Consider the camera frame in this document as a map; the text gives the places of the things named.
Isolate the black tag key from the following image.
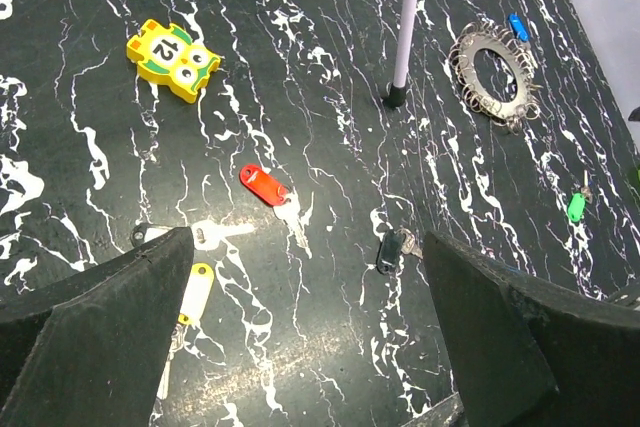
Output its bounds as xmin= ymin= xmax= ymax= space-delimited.
xmin=376 ymin=228 xmax=423 ymax=275

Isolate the grey tag key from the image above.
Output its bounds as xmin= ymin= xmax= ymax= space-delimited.
xmin=130 ymin=220 xmax=255 ymax=251

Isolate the green tag key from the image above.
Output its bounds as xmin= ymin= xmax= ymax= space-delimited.
xmin=567 ymin=170 xmax=593 ymax=223

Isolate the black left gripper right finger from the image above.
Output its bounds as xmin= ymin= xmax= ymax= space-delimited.
xmin=423 ymin=232 xmax=639 ymax=426

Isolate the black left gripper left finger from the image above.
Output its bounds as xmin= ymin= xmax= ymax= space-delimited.
xmin=1 ymin=227 xmax=194 ymax=426

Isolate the red tag key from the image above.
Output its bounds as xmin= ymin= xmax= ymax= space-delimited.
xmin=239 ymin=164 xmax=311 ymax=255

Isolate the blue tag key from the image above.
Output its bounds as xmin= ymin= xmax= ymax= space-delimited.
xmin=508 ymin=13 xmax=530 ymax=43

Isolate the yellow owl number block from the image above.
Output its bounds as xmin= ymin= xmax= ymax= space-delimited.
xmin=126 ymin=19 xmax=221 ymax=104

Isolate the yellow tag key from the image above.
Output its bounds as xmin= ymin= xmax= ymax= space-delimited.
xmin=156 ymin=262 xmax=215 ymax=400

